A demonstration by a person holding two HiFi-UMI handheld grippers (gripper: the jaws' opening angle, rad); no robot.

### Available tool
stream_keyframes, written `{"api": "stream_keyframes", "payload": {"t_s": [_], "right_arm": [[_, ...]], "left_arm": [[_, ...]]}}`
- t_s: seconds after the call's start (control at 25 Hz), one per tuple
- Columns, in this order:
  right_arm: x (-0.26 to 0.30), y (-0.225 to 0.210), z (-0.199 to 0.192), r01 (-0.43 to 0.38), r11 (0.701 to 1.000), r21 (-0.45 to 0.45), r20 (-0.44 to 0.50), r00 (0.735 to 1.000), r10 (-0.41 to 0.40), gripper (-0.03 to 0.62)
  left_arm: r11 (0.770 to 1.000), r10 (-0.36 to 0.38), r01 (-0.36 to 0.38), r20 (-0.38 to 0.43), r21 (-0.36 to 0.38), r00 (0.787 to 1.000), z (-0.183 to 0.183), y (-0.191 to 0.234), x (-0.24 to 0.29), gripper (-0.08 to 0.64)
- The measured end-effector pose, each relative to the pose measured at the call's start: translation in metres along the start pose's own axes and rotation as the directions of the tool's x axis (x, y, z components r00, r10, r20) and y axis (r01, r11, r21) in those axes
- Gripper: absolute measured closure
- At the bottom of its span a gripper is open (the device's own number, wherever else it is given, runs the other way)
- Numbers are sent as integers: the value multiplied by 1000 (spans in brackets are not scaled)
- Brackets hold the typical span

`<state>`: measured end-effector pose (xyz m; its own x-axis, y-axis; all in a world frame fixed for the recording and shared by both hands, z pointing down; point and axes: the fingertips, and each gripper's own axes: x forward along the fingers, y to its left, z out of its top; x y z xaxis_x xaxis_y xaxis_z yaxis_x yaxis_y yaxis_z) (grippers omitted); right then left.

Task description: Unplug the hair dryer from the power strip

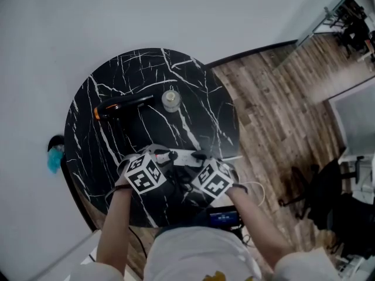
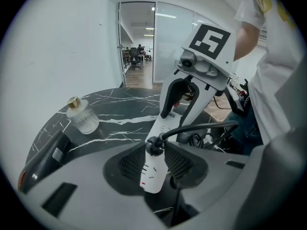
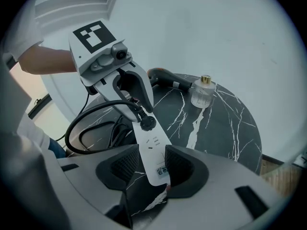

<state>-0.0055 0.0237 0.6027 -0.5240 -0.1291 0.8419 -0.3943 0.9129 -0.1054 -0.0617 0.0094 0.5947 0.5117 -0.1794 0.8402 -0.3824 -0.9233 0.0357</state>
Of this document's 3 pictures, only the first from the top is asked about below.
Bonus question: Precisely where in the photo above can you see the frosted glass partition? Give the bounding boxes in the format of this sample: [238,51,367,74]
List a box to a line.
[327,85,375,157]

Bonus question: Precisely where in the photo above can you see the black office chair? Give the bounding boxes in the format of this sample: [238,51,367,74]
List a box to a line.
[277,159,343,220]
[310,191,375,260]
[339,19,373,60]

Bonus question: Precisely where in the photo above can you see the glass door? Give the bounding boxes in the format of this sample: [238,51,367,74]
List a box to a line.
[295,0,366,46]

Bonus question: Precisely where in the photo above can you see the black metal rack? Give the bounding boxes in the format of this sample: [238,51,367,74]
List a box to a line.
[329,0,367,29]

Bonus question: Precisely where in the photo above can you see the black and orange tool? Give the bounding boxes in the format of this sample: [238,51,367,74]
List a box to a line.
[93,94,155,122]

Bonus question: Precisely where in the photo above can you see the white desk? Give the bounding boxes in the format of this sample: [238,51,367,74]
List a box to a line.
[336,152,375,200]

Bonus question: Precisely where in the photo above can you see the blue plastic bag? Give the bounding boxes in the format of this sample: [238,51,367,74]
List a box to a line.
[47,145,65,175]

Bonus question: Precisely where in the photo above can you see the white cable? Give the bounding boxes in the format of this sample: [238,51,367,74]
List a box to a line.
[224,155,267,208]

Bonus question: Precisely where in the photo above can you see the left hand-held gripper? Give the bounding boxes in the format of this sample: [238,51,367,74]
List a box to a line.
[117,144,175,194]

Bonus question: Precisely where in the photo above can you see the person's left forearm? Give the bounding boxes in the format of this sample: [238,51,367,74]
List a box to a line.
[96,186,133,276]

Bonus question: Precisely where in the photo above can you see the thin black cable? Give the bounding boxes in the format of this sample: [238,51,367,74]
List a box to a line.
[128,226,149,259]

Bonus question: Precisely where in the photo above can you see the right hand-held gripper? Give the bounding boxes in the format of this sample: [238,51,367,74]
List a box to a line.
[190,150,238,199]

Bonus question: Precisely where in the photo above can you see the person's left hand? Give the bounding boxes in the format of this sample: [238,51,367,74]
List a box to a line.
[115,171,132,187]

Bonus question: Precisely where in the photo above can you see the white power strip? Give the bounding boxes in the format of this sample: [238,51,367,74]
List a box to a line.
[152,148,212,167]

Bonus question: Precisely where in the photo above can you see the black device with blue screen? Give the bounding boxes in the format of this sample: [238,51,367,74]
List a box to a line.
[206,205,244,231]

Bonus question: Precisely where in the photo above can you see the black curved cable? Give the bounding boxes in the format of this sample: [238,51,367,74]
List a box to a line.
[169,164,196,194]

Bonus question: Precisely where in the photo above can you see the person's right forearm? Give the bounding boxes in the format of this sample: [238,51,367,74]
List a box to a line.
[227,187,294,275]

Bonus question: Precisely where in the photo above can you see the white cabinet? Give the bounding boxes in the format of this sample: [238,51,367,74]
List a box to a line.
[35,229,102,281]

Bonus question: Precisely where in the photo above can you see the black waste bin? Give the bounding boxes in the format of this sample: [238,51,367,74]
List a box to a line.
[47,133,66,153]

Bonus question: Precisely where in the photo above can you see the black wrist strap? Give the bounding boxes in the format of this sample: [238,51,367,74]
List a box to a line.
[231,183,249,195]
[104,183,133,199]

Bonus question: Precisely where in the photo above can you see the clear glass bottle gold cap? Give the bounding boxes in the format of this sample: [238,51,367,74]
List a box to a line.
[161,88,182,113]

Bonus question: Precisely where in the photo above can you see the person's white shirt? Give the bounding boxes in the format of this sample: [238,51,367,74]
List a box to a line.
[69,225,355,281]

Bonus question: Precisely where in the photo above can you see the tangled black cables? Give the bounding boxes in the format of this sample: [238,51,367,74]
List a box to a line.
[242,232,257,247]

